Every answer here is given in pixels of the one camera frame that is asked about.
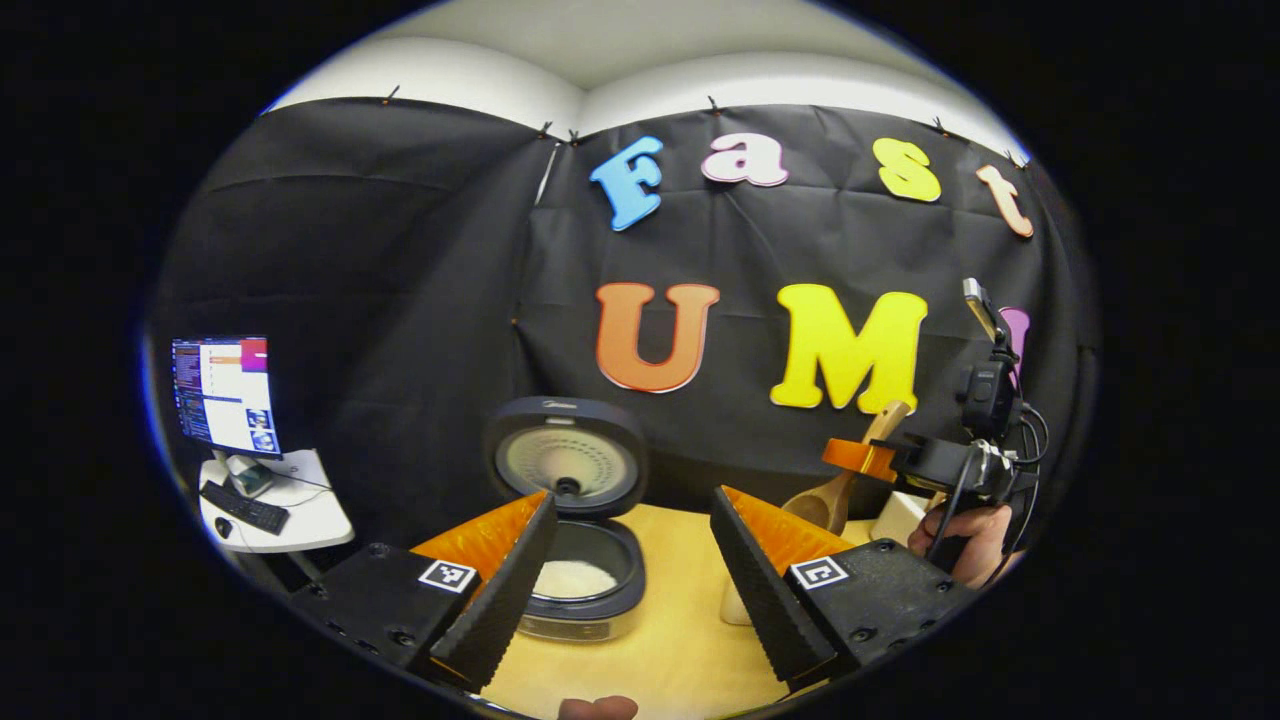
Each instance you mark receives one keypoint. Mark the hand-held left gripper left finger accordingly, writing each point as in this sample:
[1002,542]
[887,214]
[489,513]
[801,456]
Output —
[385,605]

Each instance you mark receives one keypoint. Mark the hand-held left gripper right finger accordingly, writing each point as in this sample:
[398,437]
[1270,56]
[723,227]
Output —
[885,600]

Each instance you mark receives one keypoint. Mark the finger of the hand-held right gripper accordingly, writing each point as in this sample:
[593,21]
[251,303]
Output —
[862,458]

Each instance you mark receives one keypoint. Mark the wooden spoon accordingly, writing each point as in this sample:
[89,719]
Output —
[815,508]

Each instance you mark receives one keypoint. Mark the white rice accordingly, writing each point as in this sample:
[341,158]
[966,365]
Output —
[580,580]

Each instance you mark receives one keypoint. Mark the dark grey rice cooker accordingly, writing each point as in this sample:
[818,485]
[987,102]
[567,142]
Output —
[565,415]

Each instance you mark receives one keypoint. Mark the white toaster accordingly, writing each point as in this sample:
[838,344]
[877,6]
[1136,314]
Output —
[895,520]

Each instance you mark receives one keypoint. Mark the white side table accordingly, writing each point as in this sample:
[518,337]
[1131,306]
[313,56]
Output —
[315,510]

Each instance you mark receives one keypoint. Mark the black keyboard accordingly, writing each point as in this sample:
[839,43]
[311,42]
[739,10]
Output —
[245,508]

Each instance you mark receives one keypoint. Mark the computer monitor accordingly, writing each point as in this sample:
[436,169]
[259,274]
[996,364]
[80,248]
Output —
[225,395]

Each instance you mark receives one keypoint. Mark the black backdrop cloth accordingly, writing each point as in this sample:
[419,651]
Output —
[400,300]

